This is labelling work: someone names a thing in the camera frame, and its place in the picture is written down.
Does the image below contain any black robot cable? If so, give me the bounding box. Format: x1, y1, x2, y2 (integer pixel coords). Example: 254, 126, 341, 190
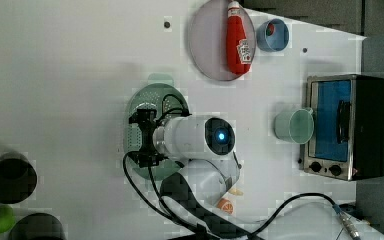
122, 93, 341, 240

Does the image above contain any metal cable connector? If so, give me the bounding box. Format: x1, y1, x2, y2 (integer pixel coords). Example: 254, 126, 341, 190
333, 204, 361, 240

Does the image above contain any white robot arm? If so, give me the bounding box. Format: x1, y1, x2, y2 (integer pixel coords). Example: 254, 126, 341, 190
128, 107, 241, 210

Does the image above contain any red ketchup bottle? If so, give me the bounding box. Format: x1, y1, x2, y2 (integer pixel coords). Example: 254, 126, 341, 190
226, 0, 251, 75

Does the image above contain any banana toy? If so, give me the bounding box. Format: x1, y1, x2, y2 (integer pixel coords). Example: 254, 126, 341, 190
228, 188, 244, 196

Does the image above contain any green toy fruit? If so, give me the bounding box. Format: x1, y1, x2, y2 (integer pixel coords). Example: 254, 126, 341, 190
0, 205, 15, 234

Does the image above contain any green mug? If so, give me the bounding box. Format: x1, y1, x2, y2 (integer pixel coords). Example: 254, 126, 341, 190
274, 108, 314, 144

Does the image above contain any blue bowl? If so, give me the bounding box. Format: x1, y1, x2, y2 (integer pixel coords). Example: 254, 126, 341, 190
256, 19, 289, 52

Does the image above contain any orange slice toy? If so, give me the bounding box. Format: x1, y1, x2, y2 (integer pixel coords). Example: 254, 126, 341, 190
217, 198, 234, 214

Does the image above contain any green plastic strainer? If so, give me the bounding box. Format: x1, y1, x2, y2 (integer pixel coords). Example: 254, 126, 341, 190
123, 73, 190, 181

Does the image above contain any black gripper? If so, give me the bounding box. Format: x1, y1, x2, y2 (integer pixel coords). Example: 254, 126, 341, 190
128, 109, 164, 168

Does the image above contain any grey round plate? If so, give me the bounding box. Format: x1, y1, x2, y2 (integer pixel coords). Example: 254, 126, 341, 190
188, 0, 257, 81

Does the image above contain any black cylinder container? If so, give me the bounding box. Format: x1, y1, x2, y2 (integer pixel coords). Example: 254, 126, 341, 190
0, 152, 38, 204
8, 213, 66, 240

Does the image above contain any strawberry toy in bowl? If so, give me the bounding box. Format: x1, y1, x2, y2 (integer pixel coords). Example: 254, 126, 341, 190
266, 23, 275, 36

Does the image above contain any toaster oven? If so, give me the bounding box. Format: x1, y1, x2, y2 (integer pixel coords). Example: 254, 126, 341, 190
303, 74, 384, 181

